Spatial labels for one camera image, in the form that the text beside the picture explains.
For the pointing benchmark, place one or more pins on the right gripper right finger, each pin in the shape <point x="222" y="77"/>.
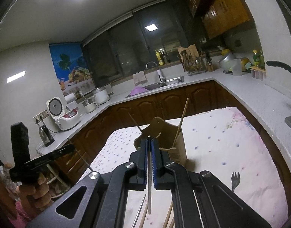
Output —
<point x="200" y="199"/>

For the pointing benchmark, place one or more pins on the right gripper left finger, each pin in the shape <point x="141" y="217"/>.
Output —
<point x="99" y="200"/>

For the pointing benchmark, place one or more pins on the wooden chopstick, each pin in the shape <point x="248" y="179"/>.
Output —
<point x="168" y="215"/>
<point x="143" y="216"/>
<point x="181" y="121"/>

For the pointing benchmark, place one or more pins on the steel chopstick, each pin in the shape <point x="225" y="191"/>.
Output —
<point x="149" y="175"/>
<point x="138" y="212"/>

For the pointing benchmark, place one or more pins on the steel kitchen sink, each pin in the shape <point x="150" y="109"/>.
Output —
<point x="167" y="82"/>

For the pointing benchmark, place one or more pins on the left hand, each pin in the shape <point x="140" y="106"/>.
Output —
<point x="34" y="198"/>

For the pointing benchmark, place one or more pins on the steel fork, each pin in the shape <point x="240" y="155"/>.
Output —
<point x="235" y="180"/>

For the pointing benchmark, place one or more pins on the steel chopstick on cloth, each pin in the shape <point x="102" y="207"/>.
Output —
<point x="138" y="212"/>

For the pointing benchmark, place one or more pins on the steel electric kettle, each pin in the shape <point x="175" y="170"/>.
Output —
<point x="45" y="135"/>

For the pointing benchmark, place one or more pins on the wooden chopstick on cloth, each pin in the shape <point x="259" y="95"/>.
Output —
<point x="143" y="216"/>

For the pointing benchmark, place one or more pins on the floral white table cloth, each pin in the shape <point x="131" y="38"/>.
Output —
<point x="221" y="141"/>

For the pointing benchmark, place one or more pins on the white rice cooker open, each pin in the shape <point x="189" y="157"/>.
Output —
<point x="65" y="120"/>

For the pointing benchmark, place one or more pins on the wooden utensil holder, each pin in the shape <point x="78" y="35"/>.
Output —
<point x="170" y="139"/>

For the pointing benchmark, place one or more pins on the paper towel roll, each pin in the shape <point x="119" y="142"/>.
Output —
<point x="70" y="98"/>

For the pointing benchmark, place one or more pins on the small white pot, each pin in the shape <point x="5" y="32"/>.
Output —
<point x="89" y="105"/>

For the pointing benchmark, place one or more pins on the large white cooker pot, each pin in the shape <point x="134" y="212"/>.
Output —
<point x="100" y="95"/>

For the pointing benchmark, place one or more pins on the lower wooden cabinets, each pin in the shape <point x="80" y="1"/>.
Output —
<point x="192" y="99"/>

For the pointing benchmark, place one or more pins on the wooden cabinets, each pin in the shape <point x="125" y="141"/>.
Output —
<point x="192" y="99"/>
<point x="219" y="16"/>

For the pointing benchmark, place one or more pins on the tropical fruit poster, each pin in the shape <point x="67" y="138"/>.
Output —
<point x="71" y="68"/>

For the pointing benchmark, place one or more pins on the purple basin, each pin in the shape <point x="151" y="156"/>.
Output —
<point x="138" y="90"/>

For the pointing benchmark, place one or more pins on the hanging dish cloth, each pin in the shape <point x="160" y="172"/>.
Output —
<point x="139" y="78"/>

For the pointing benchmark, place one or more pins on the translucent plastic cup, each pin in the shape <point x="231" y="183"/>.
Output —
<point x="236" y="67"/>

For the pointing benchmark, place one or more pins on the chrome faucet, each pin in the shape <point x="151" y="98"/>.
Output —
<point x="151" y="64"/>

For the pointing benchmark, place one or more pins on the dish drying rack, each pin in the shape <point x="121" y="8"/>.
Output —
<point x="193" y="66"/>

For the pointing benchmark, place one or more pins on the steel pot upside down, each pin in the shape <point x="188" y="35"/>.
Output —
<point x="225" y="62"/>

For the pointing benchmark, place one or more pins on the green oil bottle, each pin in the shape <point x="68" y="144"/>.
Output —
<point x="256" y="58"/>

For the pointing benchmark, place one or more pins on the wooden cutting board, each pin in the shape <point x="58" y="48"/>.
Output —
<point x="191" y="51"/>

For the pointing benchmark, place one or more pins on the dark window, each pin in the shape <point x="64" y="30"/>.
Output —
<point x="124" y="49"/>

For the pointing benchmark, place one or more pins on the yellow detergent bottle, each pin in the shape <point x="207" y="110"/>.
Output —
<point x="159" y="58"/>

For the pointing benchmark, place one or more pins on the upper wooden cabinets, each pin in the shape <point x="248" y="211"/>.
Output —
<point x="219" y="16"/>

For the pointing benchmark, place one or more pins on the wall power socket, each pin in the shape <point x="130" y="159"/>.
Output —
<point x="41" y="116"/>

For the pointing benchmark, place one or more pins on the black wok handle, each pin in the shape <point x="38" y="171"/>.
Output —
<point x="280" y="65"/>

